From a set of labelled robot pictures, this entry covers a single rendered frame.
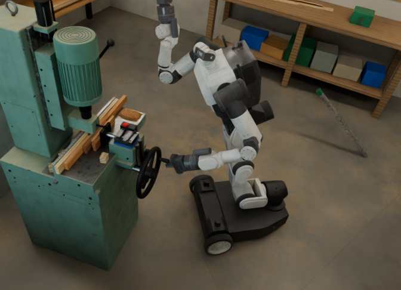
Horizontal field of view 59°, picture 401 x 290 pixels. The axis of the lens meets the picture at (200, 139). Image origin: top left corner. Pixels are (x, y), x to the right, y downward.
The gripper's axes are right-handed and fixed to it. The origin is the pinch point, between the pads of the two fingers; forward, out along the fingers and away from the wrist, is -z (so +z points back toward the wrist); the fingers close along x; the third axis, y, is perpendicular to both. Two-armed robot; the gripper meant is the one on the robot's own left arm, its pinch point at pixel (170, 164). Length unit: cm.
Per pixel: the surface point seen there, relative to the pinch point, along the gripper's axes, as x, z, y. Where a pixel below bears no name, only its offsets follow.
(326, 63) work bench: -73, 56, -256
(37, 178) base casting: 26, -54, 34
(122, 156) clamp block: 19.5, -13.5, 14.3
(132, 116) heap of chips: 26.8, -20.0, -14.7
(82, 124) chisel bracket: 43, -24, 16
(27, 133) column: 47, -54, 24
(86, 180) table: 22.7, -20.6, 35.7
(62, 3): 91, -178, -187
